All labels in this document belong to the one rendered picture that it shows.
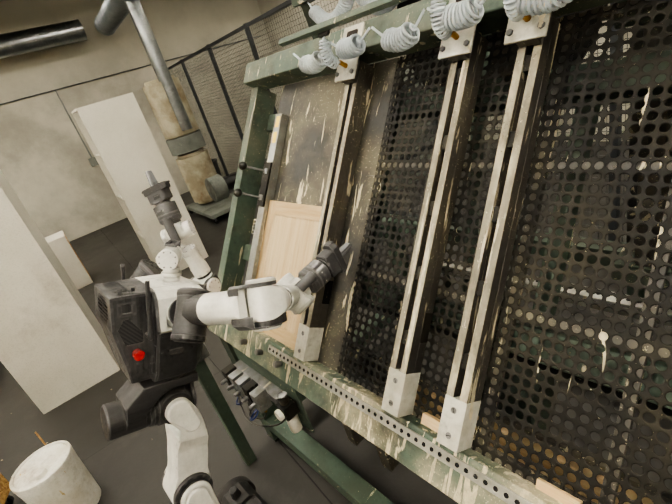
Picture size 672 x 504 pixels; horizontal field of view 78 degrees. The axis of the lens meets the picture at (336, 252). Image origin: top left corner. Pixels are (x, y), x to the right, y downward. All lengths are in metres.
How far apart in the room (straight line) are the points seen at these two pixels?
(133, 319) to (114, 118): 3.99
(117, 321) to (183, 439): 0.50
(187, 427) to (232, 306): 0.64
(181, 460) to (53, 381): 2.47
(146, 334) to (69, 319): 2.50
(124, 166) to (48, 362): 2.25
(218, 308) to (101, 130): 4.20
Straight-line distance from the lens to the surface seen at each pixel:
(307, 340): 1.51
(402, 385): 1.22
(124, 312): 1.36
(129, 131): 5.21
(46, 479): 2.81
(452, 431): 1.15
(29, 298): 3.79
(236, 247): 2.11
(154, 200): 1.77
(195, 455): 1.72
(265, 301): 1.04
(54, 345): 3.93
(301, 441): 2.32
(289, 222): 1.75
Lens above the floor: 1.86
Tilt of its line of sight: 25 degrees down
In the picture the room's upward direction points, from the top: 17 degrees counter-clockwise
